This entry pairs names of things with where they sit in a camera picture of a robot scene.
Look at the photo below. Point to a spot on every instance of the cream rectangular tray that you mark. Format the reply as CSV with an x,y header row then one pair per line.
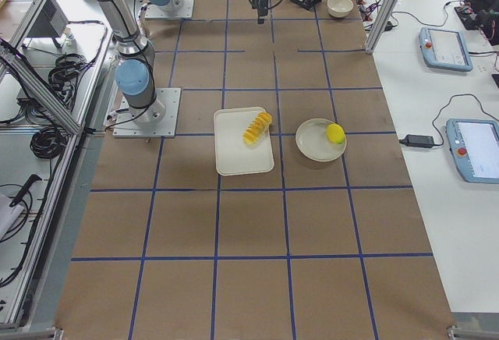
x,y
233,155

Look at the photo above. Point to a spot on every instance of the cream round plate with lemon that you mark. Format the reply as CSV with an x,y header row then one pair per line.
x,y
312,141

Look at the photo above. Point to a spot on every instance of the cream bowl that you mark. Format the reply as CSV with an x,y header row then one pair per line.
x,y
339,8

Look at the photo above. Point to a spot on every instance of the near teach pendant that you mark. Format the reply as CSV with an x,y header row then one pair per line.
x,y
474,147

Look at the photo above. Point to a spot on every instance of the grey electronics box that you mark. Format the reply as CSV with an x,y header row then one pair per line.
x,y
50,23

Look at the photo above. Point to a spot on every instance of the yellow lemon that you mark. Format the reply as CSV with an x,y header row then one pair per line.
x,y
335,133

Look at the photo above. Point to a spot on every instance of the teach pendant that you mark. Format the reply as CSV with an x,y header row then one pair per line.
x,y
474,147
445,49

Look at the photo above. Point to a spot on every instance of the sliced yellow bread loaf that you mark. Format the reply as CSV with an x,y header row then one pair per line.
x,y
257,128

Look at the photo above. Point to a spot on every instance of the aluminium frame post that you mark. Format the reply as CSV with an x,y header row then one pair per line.
x,y
379,25

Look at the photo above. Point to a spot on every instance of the far teach pendant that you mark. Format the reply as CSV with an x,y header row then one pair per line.
x,y
445,49

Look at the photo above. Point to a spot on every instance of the black power adapter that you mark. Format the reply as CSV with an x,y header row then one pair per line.
x,y
420,141

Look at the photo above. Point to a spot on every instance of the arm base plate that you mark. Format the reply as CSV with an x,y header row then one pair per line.
x,y
160,119
169,9

